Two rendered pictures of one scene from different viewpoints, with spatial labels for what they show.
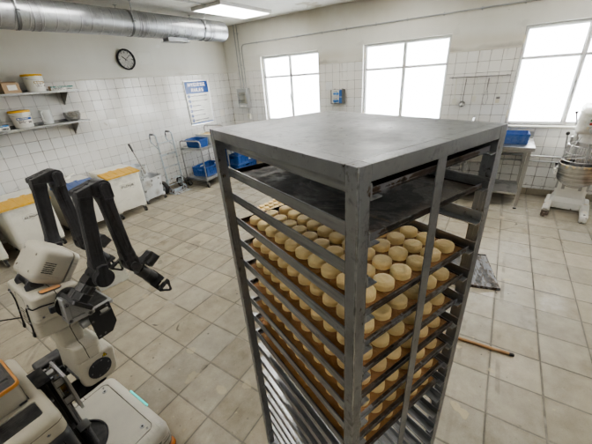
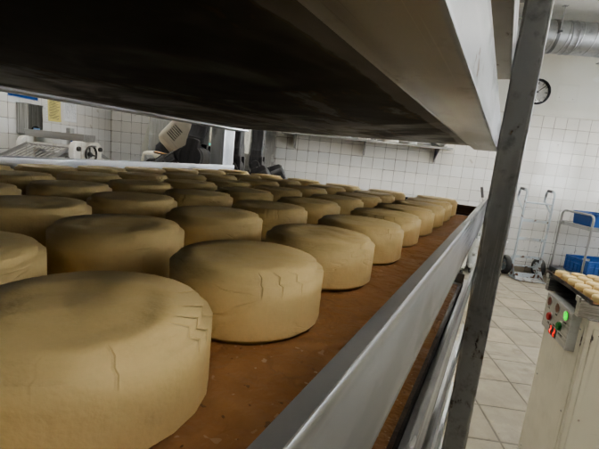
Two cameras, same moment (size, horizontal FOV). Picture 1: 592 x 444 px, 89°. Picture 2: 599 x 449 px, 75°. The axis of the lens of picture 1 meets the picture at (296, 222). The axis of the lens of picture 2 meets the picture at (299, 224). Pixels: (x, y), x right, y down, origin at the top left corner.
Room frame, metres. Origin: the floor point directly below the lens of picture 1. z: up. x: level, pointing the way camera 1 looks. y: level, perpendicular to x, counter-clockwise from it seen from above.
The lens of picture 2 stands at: (0.75, -0.46, 1.28)
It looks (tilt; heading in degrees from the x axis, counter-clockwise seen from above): 10 degrees down; 60
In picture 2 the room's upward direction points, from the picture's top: 6 degrees clockwise
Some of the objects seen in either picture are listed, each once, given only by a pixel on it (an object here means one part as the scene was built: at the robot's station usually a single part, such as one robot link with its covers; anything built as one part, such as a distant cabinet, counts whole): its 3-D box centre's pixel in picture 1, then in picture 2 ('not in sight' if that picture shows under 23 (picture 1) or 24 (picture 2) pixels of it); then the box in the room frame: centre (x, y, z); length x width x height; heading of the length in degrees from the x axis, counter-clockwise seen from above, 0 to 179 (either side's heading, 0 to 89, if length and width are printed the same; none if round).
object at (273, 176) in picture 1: (338, 177); not in sight; (0.83, -0.13, 1.68); 0.60 x 0.40 x 0.02; 33
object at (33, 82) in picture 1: (34, 83); not in sight; (4.57, 3.38, 2.09); 0.25 x 0.24 x 0.21; 56
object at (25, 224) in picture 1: (28, 222); not in sight; (3.81, 3.65, 0.38); 0.64 x 0.54 x 0.77; 56
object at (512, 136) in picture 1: (511, 136); not in sight; (4.29, -3.16, 0.95); 0.40 x 0.30 x 0.14; 58
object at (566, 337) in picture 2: not in sight; (560, 319); (2.33, 0.25, 0.77); 0.24 x 0.04 x 0.14; 46
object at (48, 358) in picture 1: (77, 366); not in sight; (1.11, 1.18, 0.68); 0.28 x 0.27 x 0.25; 56
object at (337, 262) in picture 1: (282, 224); not in sight; (0.73, 0.04, 1.59); 0.64 x 0.03 x 0.03; 33
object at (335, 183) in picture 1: (276, 158); not in sight; (0.73, 0.04, 1.77); 0.64 x 0.03 x 0.03; 33
